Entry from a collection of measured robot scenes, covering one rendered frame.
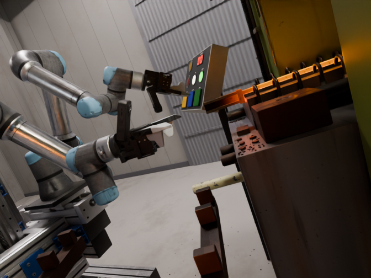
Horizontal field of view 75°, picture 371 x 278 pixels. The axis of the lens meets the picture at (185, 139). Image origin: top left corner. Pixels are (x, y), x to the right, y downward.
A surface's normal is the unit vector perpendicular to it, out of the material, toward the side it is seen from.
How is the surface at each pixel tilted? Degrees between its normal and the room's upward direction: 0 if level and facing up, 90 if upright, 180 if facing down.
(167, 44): 90
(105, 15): 90
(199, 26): 90
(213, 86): 90
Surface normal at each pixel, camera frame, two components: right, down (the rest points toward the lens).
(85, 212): 0.85, -0.22
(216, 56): 0.28, 0.10
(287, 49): -0.13, 0.25
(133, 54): -0.40, 0.32
